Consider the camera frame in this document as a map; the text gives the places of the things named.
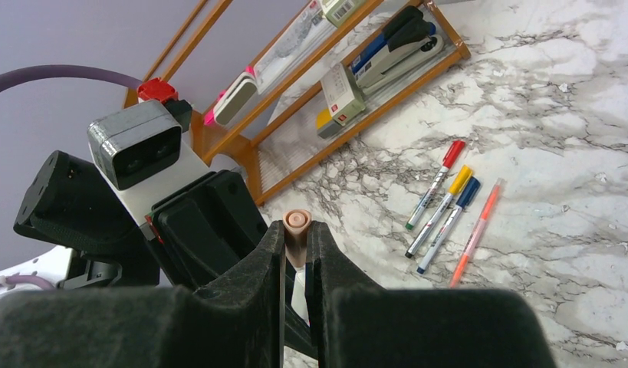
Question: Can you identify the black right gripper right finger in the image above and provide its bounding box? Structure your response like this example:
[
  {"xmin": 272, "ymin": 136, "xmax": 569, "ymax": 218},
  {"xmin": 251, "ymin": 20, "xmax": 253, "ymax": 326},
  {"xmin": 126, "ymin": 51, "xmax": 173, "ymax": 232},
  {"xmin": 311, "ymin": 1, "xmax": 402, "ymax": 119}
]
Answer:
[{"xmin": 305, "ymin": 222, "xmax": 556, "ymax": 367}]

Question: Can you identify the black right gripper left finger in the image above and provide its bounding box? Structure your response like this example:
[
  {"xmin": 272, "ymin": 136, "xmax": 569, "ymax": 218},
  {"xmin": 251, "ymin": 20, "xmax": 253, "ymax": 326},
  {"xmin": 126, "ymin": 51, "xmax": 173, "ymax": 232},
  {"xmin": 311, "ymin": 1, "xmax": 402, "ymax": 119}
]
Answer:
[{"xmin": 0, "ymin": 221, "xmax": 285, "ymax": 367}]

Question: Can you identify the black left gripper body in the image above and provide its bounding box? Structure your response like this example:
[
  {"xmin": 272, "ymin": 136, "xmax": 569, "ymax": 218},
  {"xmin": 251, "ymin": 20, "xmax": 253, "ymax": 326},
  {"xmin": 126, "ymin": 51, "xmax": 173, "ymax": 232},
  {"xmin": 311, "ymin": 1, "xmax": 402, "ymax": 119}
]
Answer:
[{"xmin": 14, "ymin": 149, "xmax": 317, "ymax": 359}]

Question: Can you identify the clear white pen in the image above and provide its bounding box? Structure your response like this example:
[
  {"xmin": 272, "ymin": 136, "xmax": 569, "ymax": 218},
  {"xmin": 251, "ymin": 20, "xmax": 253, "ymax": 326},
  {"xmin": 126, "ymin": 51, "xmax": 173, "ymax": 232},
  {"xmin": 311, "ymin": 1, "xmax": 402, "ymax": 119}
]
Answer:
[{"xmin": 291, "ymin": 266, "xmax": 310, "ymax": 326}]

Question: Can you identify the beige pen cap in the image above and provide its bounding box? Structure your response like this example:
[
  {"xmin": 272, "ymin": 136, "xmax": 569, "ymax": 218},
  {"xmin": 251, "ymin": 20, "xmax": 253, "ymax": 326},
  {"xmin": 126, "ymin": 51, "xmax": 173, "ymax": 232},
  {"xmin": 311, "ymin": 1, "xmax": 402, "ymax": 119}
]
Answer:
[{"xmin": 282, "ymin": 209, "xmax": 312, "ymax": 268}]

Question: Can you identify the orange pen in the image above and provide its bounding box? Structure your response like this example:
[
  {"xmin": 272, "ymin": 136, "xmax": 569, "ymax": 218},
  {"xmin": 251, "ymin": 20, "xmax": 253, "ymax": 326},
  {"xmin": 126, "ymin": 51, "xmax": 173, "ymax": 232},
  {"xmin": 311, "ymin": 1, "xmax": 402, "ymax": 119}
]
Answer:
[{"xmin": 449, "ymin": 178, "xmax": 505, "ymax": 288}]

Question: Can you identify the blue pen cap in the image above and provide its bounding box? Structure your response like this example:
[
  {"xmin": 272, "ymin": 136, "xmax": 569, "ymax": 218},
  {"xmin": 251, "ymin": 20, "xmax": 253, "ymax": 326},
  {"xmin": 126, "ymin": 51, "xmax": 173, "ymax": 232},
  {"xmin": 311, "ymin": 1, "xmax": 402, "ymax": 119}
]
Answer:
[{"xmin": 456, "ymin": 176, "xmax": 481, "ymax": 209}]

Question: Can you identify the white blue tip marker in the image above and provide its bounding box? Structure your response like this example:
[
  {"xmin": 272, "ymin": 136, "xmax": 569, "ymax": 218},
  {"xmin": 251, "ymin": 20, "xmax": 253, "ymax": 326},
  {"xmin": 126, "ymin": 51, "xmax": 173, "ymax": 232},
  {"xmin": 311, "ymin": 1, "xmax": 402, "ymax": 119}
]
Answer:
[{"xmin": 416, "ymin": 204, "xmax": 465, "ymax": 274}]

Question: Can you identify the thin white black pen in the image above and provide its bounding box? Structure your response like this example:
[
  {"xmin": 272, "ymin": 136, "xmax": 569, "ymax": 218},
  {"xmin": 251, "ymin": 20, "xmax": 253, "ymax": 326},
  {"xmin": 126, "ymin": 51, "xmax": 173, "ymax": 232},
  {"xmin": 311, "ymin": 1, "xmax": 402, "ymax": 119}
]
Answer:
[{"xmin": 405, "ymin": 192, "xmax": 455, "ymax": 258}]

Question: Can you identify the red pen cap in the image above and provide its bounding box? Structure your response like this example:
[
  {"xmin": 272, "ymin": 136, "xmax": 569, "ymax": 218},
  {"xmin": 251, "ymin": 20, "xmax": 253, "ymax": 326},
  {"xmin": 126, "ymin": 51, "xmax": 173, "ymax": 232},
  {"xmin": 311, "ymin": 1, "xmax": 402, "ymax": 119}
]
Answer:
[{"xmin": 442, "ymin": 140, "xmax": 466, "ymax": 169}]

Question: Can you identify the white whiteboard marker pen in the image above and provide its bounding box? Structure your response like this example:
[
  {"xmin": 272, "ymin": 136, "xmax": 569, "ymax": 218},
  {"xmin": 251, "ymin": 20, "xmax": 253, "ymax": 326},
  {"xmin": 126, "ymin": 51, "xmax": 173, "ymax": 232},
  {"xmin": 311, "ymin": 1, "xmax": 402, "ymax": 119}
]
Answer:
[{"xmin": 405, "ymin": 164, "xmax": 450, "ymax": 230}]

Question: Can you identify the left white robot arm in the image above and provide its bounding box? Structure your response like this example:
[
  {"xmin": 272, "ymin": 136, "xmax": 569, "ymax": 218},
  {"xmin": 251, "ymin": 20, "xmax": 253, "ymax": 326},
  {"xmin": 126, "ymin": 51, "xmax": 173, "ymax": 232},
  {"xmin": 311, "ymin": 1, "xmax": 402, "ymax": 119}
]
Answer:
[{"xmin": 0, "ymin": 151, "xmax": 317, "ymax": 367}]

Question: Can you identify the white grey stapler box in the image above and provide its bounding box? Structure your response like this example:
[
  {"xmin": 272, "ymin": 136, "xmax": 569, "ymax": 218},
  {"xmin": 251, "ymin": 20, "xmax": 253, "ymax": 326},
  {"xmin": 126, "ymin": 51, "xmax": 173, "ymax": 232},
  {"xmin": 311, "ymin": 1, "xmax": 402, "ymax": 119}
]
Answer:
[{"xmin": 212, "ymin": 71, "xmax": 258, "ymax": 127}]

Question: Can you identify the wooden shelf rack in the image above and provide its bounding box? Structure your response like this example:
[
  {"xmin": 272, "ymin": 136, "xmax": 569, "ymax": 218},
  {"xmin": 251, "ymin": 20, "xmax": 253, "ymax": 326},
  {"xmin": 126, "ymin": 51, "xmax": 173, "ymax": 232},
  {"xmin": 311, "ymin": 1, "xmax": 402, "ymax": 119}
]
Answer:
[{"xmin": 136, "ymin": 1, "xmax": 471, "ymax": 205}]

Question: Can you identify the yellow grey eraser block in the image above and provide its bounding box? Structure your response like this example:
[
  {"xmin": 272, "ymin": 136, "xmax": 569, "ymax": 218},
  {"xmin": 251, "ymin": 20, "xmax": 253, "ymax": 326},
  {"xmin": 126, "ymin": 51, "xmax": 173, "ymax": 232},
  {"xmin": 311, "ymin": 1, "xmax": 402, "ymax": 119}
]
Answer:
[{"xmin": 315, "ymin": 108, "xmax": 343, "ymax": 139}]

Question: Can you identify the beige deli staples box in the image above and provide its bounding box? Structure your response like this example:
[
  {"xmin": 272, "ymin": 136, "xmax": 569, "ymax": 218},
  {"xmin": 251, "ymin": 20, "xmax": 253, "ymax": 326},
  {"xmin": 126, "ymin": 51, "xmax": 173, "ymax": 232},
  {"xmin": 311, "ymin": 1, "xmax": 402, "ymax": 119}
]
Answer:
[{"xmin": 321, "ymin": 63, "xmax": 366, "ymax": 126}]

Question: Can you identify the long white printed box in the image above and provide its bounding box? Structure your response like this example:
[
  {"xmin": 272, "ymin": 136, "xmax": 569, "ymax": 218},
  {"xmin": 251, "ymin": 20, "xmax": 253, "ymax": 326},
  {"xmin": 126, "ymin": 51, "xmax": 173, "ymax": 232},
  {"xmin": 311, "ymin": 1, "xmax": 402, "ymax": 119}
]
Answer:
[{"xmin": 254, "ymin": 1, "xmax": 335, "ymax": 95}]

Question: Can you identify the green white deli box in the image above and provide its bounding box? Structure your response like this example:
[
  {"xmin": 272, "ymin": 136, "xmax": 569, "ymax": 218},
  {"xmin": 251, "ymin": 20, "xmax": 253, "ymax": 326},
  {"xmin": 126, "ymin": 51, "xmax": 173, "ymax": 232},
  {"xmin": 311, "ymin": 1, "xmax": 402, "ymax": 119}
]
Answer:
[{"xmin": 320, "ymin": 0, "xmax": 365, "ymax": 28}]

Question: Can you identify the blue grey stapler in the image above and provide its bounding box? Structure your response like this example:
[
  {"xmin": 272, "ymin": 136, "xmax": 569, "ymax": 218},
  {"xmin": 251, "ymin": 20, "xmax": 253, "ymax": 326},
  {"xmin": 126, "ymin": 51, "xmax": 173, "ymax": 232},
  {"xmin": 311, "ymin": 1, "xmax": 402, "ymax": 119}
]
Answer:
[{"xmin": 350, "ymin": 5, "xmax": 444, "ymax": 95}]

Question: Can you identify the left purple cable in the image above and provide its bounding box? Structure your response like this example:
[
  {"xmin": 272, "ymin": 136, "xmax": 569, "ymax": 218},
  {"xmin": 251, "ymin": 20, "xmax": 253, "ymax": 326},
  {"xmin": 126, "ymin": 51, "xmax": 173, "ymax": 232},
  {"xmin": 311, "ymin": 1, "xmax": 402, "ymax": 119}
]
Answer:
[{"xmin": 0, "ymin": 64, "xmax": 144, "ymax": 101}]

